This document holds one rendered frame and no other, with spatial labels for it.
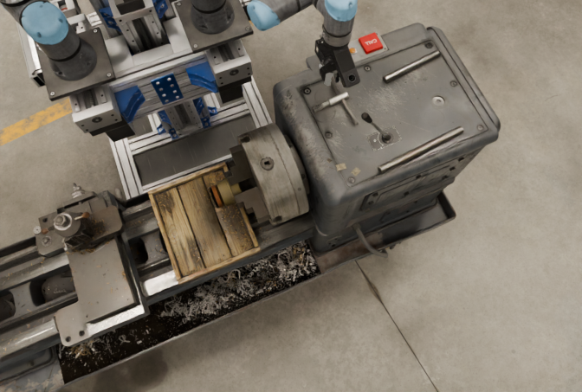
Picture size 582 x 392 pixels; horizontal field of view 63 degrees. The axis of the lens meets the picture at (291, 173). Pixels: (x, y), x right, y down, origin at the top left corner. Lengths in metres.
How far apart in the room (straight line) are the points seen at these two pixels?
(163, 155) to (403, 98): 1.49
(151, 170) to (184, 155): 0.18
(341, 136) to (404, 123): 0.20
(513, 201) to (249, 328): 1.60
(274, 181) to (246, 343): 1.31
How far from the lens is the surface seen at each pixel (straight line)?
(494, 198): 2.87
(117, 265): 1.68
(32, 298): 1.93
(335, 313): 2.54
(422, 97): 1.51
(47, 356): 2.18
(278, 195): 1.40
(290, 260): 2.00
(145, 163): 2.61
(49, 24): 1.61
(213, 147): 2.56
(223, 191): 1.49
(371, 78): 1.51
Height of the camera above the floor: 2.52
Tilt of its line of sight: 70 degrees down
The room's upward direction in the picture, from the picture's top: 1 degrees counter-clockwise
